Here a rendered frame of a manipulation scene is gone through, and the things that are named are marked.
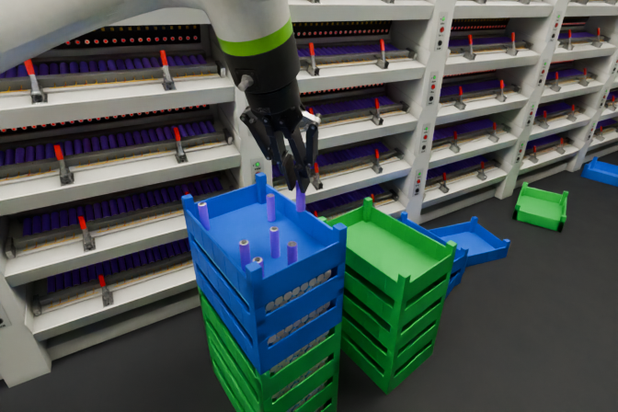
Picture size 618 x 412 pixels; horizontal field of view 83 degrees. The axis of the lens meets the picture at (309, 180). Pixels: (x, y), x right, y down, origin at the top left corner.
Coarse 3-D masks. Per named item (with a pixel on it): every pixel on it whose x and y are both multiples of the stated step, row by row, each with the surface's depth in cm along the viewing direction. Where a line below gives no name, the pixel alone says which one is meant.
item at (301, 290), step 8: (208, 256) 72; (328, 272) 67; (312, 280) 65; (320, 280) 66; (296, 288) 63; (304, 288) 64; (312, 288) 65; (280, 296) 61; (288, 296) 62; (296, 296) 64; (248, 304) 60; (272, 304) 60; (280, 304) 62
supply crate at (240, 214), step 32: (256, 192) 86; (192, 224) 72; (224, 224) 78; (256, 224) 78; (288, 224) 78; (320, 224) 70; (224, 256) 61; (256, 256) 68; (320, 256) 62; (256, 288) 55; (288, 288) 60
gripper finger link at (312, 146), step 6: (318, 114) 51; (312, 126) 50; (306, 132) 52; (312, 132) 51; (306, 138) 53; (312, 138) 52; (306, 144) 54; (312, 144) 53; (306, 150) 55; (312, 150) 54; (306, 156) 56; (312, 156) 56; (306, 162) 57; (312, 162) 57
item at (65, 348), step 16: (160, 304) 114; (176, 304) 115; (192, 304) 119; (112, 320) 108; (128, 320) 109; (144, 320) 112; (64, 336) 103; (80, 336) 103; (96, 336) 105; (112, 336) 108; (48, 352) 100; (64, 352) 102
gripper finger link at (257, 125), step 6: (246, 108) 55; (246, 120) 54; (258, 120) 56; (252, 126) 55; (258, 126) 56; (264, 126) 57; (252, 132) 56; (258, 132) 56; (264, 132) 57; (258, 138) 57; (264, 138) 58; (258, 144) 58; (264, 144) 58; (270, 144) 60; (264, 150) 59; (270, 156) 60
